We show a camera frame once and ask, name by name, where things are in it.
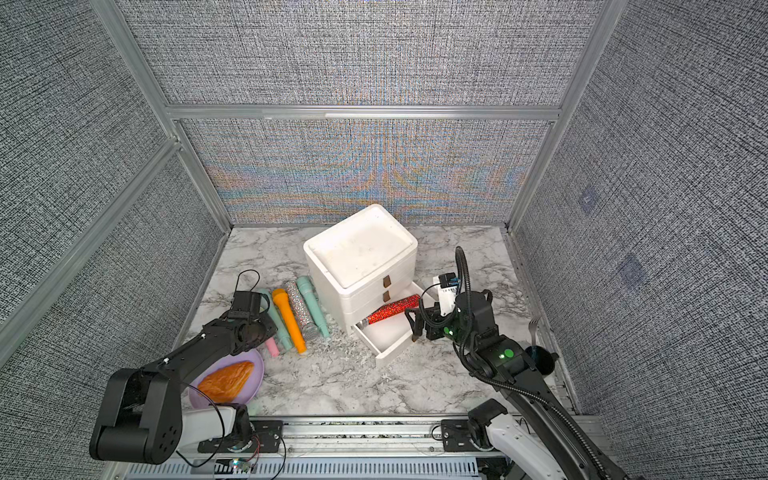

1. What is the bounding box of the glittery red microphone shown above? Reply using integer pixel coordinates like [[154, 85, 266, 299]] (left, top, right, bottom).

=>
[[357, 294, 420, 329]]

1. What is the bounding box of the white bottom drawer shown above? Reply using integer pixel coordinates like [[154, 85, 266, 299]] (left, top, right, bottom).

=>
[[351, 313, 413, 368]]

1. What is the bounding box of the white drawer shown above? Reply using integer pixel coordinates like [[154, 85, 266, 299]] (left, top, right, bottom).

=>
[[341, 274, 413, 316], [339, 250, 417, 298], [351, 313, 413, 368]]

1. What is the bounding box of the white top drawer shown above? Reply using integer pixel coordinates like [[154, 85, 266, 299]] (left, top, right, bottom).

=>
[[339, 250, 417, 298]]

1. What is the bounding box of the mint green microphone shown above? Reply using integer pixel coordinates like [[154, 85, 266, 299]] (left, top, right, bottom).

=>
[[296, 276, 330, 338], [256, 289, 294, 353]]

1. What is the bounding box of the orange microphone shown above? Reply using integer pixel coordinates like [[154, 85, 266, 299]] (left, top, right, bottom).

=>
[[272, 288, 307, 355]]

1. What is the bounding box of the pink microphone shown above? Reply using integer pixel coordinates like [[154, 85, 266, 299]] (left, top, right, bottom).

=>
[[264, 337, 280, 358]]

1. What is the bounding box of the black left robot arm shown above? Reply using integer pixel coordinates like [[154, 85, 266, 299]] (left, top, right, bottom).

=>
[[89, 291, 277, 465]]

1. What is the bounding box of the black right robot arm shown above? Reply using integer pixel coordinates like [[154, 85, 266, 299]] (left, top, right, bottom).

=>
[[405, 290, 628, 479]]

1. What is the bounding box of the white drawer cabinet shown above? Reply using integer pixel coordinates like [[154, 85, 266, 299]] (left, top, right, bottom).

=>
[[303, 204, 418, 333]]

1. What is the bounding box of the dark cup with fork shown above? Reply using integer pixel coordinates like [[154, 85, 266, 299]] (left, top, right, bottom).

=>
[[525, 317, 559, 376]]

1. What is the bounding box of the orange pastry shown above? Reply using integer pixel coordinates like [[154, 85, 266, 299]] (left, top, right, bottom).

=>
[[197, 361, 254, 403]]

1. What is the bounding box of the purple plate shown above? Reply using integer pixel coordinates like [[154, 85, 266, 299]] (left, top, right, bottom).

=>
[[190, 349, 265, 408]]

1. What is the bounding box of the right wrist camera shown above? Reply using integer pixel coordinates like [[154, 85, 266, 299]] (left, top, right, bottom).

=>
[[433, 272, 459, 317]]

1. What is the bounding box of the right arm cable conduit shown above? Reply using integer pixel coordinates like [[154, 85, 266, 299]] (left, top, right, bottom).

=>
[[452, 245, 613, 480]]

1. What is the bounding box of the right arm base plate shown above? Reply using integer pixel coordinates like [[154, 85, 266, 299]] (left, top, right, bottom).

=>
[[439, 419, 480, 453]]

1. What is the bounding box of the left camera cable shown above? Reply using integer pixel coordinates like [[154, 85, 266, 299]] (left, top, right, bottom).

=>
[[235, 268, 263, 295]]

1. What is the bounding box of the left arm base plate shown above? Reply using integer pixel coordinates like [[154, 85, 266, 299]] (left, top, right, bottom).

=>
[[195, 420, 284, 454]]

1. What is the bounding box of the aluminium front rail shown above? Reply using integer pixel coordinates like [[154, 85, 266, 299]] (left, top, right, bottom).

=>
[[102, 414, 531, 479]]

